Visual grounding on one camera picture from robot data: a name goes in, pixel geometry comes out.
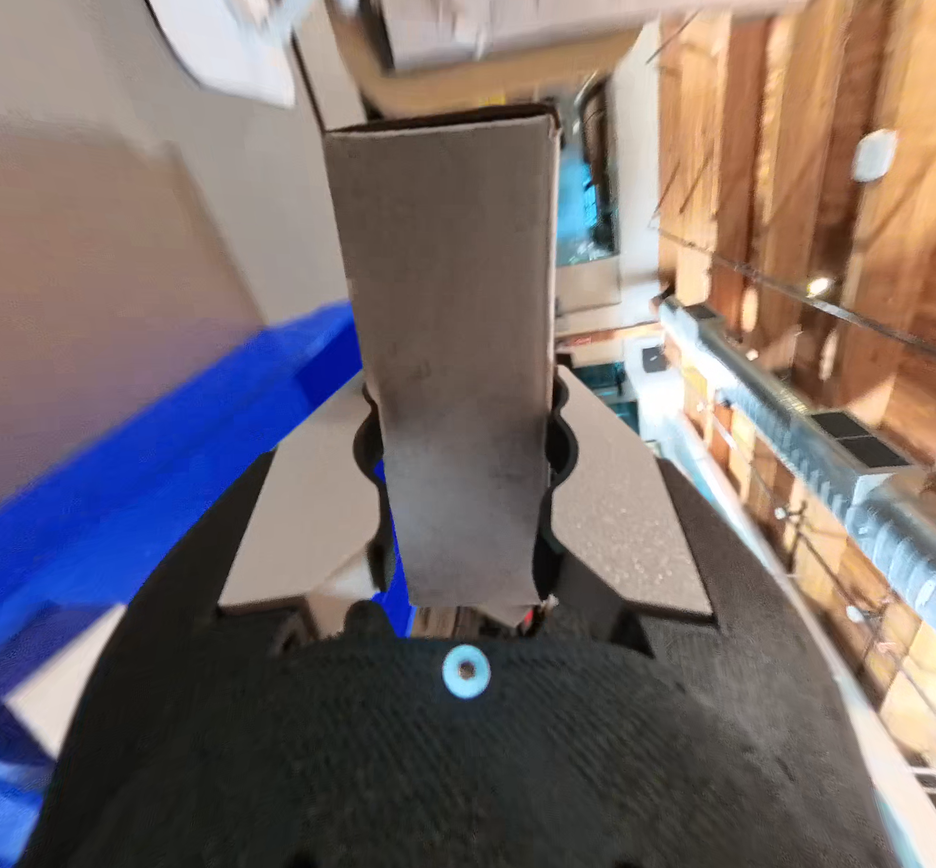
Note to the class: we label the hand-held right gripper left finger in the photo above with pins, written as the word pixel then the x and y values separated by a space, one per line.
pixel 307 517

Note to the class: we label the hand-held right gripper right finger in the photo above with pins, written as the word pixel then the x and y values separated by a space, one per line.
pixel 621 524

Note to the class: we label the white cardboard mailer box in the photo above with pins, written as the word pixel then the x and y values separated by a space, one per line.
pixel 446 334

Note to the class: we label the blue plastic bin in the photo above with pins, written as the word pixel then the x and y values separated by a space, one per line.
pixel 146 473

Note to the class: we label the blue and white paper sheet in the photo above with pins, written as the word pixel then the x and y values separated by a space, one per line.
pixel 66 678

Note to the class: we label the white ceiling sensor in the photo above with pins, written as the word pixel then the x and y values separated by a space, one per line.
pixel 874 155

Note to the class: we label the wooden backing board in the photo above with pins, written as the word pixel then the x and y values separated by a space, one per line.
pixel 497 78

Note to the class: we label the metal ventilation duct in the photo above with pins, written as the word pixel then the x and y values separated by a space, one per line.
pixel 819 436

